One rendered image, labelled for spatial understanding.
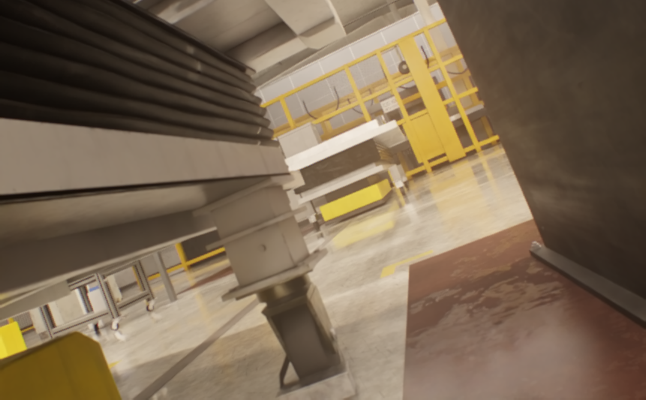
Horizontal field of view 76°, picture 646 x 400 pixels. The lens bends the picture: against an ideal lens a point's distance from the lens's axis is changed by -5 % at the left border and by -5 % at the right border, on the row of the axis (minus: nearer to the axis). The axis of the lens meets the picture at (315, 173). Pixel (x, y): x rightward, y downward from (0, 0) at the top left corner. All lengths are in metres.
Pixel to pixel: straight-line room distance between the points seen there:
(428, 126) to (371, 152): 5.11
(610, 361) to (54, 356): 0.68
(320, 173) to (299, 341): 4.29
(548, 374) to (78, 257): 0.58
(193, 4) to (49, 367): 0.71
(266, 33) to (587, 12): 0.98
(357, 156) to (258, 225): 4.25
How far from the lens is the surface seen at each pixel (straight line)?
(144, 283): 3.94
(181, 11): 1.00
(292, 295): 0.73
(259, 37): 1.34
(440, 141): 9.89
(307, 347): 0.76
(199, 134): 0.86
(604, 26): 0.50
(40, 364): 0.66
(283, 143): 9.49
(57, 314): 6.75
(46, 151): 0.33
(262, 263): 0.72
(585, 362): 0.63
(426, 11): 12.01
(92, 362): 0.71
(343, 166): 4.93
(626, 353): 0.63
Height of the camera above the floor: 0.30
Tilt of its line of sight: 4 degrees up
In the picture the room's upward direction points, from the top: 22 degrees counter-clockwise
